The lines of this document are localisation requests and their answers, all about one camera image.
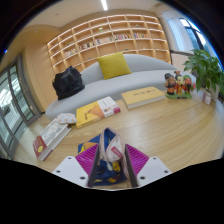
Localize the black backpack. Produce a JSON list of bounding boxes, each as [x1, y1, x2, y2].
[[51, 65, 86, 101]]

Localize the colourful cartoon figurines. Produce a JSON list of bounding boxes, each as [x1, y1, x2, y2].
[[163, 70, 197, 100]]

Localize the dark-framed window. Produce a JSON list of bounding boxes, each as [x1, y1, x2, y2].
[[179, 17, 218, 58]]

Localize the wooden wall shelf unit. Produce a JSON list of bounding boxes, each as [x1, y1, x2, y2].
[[46, 13, 172, 75]]

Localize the white orange-dotted pouch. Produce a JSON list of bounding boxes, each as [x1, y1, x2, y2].
[[55, 112, 78, 125]]

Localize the yellow and white book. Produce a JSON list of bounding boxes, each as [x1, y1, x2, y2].
[[75, 95, 122, 129]]

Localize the plain yellow book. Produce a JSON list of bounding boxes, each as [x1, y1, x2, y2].
[[120, 86, 167, 110]]

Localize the white sheer curtain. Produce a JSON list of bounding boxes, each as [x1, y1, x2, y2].
[[159, 13, 194, 54]]

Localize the small white red-labelled jar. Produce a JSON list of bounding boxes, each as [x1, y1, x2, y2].
[[202, 89, 213, 106]]

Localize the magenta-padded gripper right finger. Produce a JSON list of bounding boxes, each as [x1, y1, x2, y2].
[[123, 143, 173, 189]]

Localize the grey-framed glass door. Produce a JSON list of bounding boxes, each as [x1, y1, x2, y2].
[[0, 54, 43, 161]]

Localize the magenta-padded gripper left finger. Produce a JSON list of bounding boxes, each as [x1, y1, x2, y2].
[[52, 143, 101, 189]]

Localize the long ceiling light strip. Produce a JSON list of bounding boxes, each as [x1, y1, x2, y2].
[[100, 0, 109, 12]]

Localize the red and grey book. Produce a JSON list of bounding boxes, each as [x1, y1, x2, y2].
[[32, 118, 72, 163]]

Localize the mustard yellow cushion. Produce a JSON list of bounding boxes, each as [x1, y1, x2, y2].
[[96, 51, 133, 81]]

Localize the green potted plant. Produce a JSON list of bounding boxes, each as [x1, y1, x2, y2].
[[182, 48, 224, 103]]

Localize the curved grey sofa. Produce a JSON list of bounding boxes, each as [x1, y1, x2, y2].
[[44, 53, 198, 121]]

